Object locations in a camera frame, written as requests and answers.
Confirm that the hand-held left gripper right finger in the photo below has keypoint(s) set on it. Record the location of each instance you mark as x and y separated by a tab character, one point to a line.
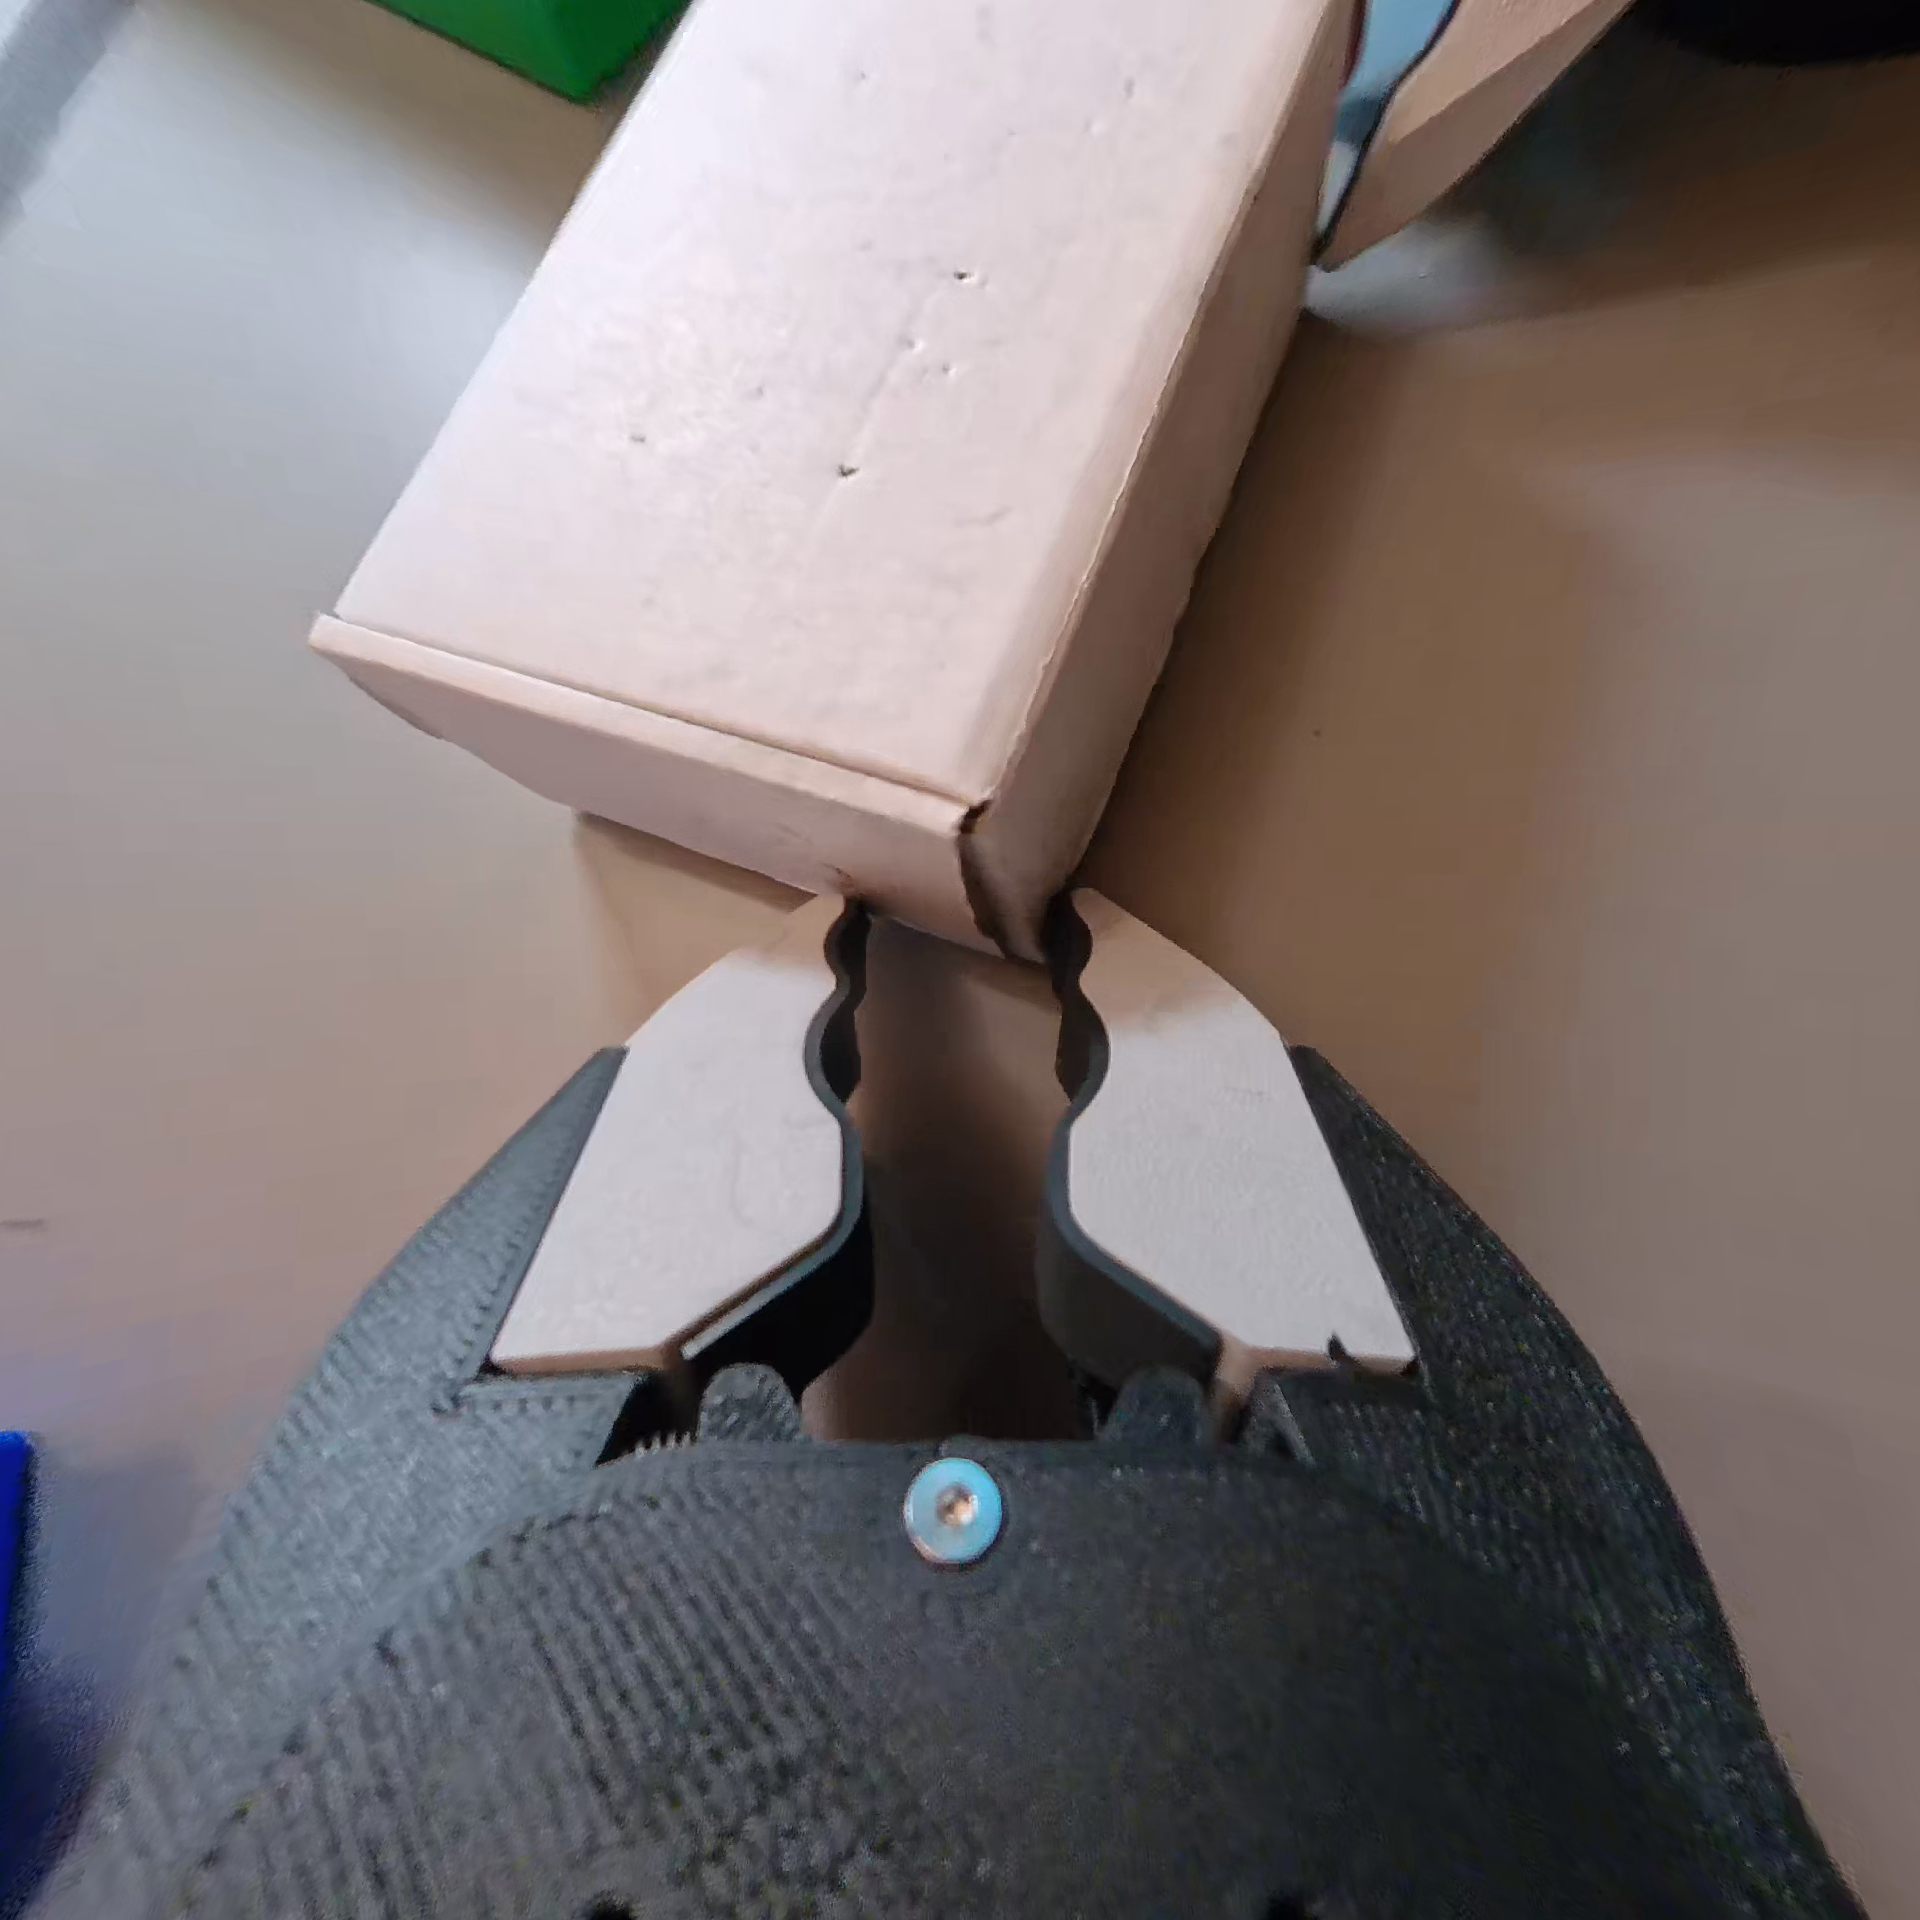
1231	1184

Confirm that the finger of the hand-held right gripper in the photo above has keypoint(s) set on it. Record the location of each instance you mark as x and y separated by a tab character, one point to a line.
1484	90

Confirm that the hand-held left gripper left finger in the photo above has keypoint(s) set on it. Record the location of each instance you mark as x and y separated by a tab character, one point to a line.
676	1170

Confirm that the white cardboard box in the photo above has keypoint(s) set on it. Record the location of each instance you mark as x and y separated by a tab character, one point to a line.
839	374

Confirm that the blue plastic bin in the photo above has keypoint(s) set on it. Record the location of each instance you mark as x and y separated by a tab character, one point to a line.
13	1545

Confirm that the green plastic bin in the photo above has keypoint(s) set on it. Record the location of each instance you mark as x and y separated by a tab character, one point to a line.
556	30

